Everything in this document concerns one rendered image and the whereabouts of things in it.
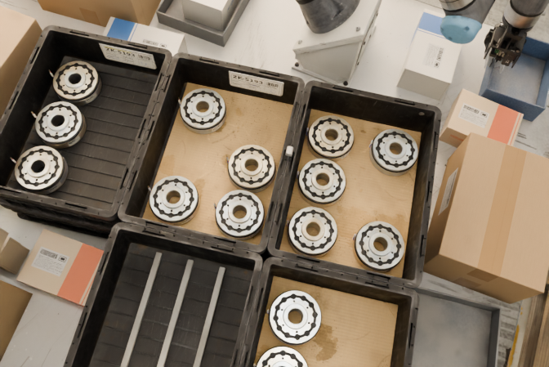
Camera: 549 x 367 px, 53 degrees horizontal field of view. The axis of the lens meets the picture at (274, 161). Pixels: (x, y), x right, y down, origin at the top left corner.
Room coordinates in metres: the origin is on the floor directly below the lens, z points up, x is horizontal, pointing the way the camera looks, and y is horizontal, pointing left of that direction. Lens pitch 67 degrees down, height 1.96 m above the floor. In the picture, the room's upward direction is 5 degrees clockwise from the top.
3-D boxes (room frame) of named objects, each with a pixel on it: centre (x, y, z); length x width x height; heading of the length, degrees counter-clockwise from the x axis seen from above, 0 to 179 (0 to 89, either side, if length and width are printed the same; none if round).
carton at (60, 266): (0.21, 0.43, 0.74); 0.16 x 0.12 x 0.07; 75
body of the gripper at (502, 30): (0.80, -0.52, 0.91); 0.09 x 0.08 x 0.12; 161
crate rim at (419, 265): (0.41, -0.17, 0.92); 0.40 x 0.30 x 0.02; 172
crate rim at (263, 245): (0.46, 0.12, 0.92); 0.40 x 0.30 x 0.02; 172
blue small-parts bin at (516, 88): (0.80, -0.61, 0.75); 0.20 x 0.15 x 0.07; 163
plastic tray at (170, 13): (1.01, 0.21, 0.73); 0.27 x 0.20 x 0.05; 161
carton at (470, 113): (0.65, -0.51, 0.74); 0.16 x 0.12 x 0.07; 68
